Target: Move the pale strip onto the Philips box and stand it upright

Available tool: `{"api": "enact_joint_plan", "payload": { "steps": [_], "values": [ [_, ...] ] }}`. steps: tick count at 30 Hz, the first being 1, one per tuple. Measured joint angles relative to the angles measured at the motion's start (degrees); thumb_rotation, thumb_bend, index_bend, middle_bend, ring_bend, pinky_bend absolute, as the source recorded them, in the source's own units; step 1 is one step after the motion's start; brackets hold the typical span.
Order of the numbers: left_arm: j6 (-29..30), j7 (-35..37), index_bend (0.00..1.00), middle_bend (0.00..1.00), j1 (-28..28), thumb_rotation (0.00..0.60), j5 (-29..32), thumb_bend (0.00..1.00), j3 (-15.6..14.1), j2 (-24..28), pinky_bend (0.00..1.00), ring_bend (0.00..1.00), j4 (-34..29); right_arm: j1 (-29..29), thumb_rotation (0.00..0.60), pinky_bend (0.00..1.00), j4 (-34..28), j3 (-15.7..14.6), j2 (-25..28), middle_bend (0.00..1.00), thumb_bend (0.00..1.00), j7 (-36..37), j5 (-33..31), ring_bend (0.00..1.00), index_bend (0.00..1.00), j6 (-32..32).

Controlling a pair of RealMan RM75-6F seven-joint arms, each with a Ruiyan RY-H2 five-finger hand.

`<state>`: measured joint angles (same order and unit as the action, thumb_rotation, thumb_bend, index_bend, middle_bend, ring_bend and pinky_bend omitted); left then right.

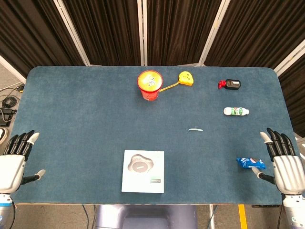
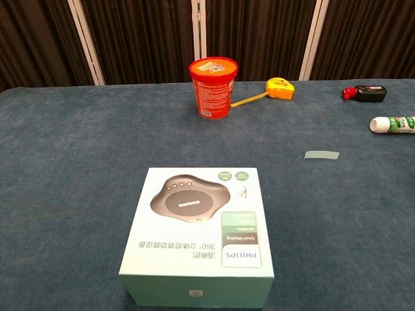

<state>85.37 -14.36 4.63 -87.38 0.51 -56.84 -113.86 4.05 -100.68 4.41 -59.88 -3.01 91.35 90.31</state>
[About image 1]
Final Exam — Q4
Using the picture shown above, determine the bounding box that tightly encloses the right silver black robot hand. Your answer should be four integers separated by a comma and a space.
251, 128, 305, 195

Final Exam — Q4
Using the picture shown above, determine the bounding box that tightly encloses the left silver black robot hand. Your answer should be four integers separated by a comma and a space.
0, 130, 46, 194

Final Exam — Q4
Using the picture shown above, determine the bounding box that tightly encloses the purple robot base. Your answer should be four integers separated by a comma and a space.
95, 204, 198, 229

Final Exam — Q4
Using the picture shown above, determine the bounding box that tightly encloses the white speaker product box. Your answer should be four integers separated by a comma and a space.
121, 149, 165, 194

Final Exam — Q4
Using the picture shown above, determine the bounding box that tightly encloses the blue cookie snack packet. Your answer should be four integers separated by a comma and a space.
236, 156, 266, 170

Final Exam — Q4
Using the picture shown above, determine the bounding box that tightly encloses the yellow floor tape strip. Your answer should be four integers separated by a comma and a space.
238, 204, 247, 229

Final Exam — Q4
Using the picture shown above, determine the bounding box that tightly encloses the black curtain partition panel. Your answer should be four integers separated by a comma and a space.
0, 0, 84, 78
277, 59, 305, 138
142, 0, 229, 66
204, 0, 305, 70
59, 0, 143, 66

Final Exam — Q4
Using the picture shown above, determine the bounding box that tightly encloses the white green small bottle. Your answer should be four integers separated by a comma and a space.
223, 107, 250, 117

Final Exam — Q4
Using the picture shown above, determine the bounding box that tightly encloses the blue felt table mat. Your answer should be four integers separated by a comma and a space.
10, 65, 300, 206

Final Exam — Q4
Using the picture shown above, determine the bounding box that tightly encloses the black bottle with red cap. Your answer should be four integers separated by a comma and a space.
217, 79, 241, 91

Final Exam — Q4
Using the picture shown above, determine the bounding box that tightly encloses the yellow tape measure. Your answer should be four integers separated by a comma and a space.
159, 71, 195, 93

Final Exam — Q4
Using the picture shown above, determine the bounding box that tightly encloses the red cup with yellow lid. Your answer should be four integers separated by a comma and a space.
137, 70, 164, 103

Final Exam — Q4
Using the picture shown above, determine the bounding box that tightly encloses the coiled black floor cable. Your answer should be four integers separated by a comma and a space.
1, 96, 19, 108

